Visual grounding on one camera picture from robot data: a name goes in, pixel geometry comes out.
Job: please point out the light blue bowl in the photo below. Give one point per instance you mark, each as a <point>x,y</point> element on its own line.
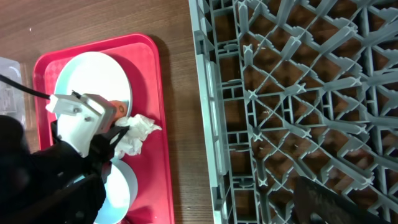
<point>121,191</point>

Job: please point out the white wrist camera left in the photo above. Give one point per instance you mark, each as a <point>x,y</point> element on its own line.
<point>79,119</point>

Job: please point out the orange carrot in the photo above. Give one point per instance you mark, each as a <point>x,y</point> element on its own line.
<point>121,109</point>

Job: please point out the clear plastic bin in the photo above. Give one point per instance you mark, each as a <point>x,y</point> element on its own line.
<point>12,99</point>

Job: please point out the white tissue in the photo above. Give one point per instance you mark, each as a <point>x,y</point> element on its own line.
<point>139,129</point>

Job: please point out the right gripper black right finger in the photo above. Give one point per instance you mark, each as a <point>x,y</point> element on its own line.
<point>314,203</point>

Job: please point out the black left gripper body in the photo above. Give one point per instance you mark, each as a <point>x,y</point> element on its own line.
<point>29,177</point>

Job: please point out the grey dishwasher rack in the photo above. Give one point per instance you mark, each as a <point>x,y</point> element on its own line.
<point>295,88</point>

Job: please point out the light blue plate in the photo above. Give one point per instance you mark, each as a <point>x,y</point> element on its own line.
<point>95,73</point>

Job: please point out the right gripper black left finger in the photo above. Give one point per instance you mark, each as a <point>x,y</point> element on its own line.
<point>77,203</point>

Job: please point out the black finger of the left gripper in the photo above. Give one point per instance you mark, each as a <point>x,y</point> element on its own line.
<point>104,144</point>

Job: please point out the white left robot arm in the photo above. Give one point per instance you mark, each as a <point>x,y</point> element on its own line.
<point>55,185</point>

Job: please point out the red tray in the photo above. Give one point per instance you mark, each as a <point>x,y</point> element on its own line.
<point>139,57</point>

